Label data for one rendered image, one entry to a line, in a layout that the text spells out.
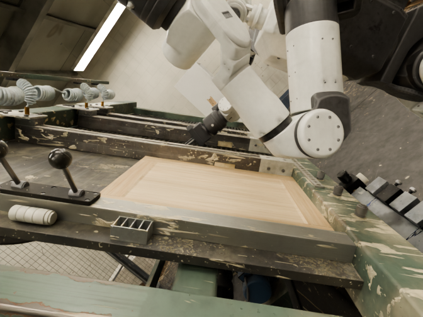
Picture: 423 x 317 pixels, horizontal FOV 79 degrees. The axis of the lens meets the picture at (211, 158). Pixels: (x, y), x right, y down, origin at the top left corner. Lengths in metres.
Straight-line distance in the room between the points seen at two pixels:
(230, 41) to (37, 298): 0.40
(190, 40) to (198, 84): 4.35
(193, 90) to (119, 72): 2.48
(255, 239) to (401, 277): 0.24
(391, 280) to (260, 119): 0.32
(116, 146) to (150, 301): 0.78
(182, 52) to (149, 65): 6.04
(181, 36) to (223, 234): 0.37
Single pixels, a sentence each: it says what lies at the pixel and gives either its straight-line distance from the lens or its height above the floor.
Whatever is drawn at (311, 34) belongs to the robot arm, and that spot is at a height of 1.25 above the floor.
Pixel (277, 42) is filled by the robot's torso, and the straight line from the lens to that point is 0.66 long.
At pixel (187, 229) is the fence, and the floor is 1.16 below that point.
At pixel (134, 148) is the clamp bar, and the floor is 1.40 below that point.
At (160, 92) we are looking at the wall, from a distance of 6.44.
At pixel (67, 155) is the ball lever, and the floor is 1.42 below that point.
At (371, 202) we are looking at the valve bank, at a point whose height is 0.74.
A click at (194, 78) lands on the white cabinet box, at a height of 1.86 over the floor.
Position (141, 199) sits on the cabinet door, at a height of 1.26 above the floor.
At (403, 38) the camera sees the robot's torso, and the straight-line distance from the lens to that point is 0.82.
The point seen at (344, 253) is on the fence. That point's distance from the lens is 0.60.
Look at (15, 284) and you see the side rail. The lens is 0.40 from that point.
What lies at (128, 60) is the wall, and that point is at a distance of 6.68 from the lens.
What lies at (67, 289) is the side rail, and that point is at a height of 1.27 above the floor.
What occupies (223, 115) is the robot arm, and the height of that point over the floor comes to 1.23.
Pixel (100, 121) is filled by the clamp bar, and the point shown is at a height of 1.69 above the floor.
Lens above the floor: 1.29
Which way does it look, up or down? 7 degrees down
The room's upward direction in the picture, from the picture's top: 48 degrees counter-clockwise
